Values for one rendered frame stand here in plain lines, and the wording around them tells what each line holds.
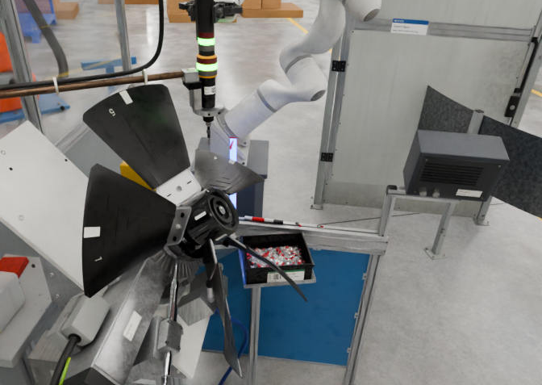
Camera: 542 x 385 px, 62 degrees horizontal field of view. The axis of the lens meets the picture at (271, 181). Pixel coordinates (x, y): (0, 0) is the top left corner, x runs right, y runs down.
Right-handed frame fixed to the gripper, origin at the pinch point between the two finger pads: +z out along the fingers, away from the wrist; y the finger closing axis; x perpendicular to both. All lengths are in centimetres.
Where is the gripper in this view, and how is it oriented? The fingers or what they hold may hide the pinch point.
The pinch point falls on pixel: (205, 12)
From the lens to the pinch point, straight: 97.8
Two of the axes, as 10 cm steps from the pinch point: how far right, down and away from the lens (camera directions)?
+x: 0.5, -8.6, -5.2
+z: -0.9, 5.1, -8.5
